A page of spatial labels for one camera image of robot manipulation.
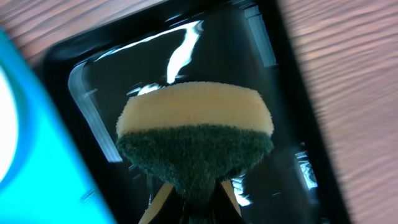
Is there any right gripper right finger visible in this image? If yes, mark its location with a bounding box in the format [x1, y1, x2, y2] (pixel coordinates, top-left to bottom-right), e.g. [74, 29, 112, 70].
[221, 180, 241, 215]

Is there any teal plastic tray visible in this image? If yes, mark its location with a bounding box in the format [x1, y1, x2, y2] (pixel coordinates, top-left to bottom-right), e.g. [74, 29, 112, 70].
[1, 32, 115, 224]

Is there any white plate with blue rim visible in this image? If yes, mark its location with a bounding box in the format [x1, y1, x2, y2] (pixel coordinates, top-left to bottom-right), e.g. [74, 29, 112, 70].
[1, 67, 19, 182]

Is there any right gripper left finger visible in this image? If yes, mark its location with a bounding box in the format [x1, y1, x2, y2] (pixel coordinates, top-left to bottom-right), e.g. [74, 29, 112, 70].
[139, 183, 174, 224]

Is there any black plastic tray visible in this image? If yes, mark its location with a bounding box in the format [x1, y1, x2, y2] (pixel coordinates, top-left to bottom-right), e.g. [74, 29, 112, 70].
[42, 1, 350, 223]

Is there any green and yellow sponge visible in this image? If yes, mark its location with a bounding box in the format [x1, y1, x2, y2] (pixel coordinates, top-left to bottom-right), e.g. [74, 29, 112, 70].
[116, 82, 274, 208]

